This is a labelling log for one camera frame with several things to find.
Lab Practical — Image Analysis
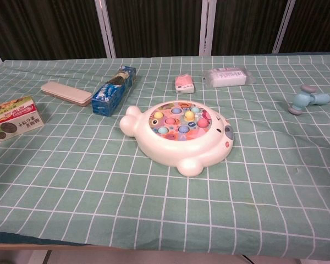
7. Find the light blue toy hammer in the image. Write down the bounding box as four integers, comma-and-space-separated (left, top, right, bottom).
288, 84, 330, 115

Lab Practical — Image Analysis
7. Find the white whack-a-mole toy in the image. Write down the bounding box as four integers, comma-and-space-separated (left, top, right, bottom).
119, 100, 235, 177

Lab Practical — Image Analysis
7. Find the small pink tissue pack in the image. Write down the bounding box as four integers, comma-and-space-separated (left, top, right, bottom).
174, 73, 195, 94

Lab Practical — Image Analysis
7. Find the blue Oreo cookie box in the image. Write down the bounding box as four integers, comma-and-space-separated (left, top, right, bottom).
91, 65, 137, 116

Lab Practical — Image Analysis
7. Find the white wrapped tissue pack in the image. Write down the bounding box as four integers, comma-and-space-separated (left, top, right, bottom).
202, 67, 256, 89

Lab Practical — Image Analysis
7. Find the dark ribbed partition panel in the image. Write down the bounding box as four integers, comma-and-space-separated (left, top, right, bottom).
0, 0, 105, 63
211, 0, 288, 56
280, 0, 330, 54
106, 0, 204, 58

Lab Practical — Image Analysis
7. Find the cream pencil case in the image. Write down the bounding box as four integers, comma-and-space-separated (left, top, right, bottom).
40, 81, 93, 107

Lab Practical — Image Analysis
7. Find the green checked tablecloth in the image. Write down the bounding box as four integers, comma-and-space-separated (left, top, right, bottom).
0, 53, 330, 261

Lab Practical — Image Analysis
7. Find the red green cookie box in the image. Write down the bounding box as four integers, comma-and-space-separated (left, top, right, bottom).
0, 95, 46, 147

